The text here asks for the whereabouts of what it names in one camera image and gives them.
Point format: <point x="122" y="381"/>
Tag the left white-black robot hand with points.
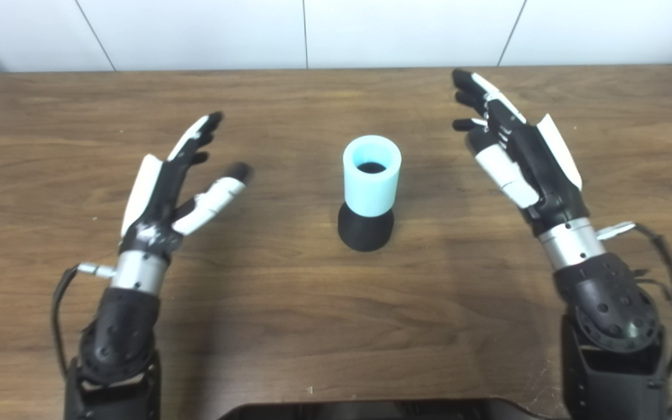
<point x="158" y="198"/>

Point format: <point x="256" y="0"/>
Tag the right white-black robot hand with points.
<point x="540" y="169"/>

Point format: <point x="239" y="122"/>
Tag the light blue cylinder cup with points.
<point x="371" y="195"/>

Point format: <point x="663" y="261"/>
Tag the black peg base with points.
<point x="365" y="233"/>

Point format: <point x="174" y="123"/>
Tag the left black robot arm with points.
<point x="120" y="338"/>

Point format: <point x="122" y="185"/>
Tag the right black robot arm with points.
<point x="610" y="315"/>

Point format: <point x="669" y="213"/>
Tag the black robot torso edge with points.
<point x="382" y="410"/>

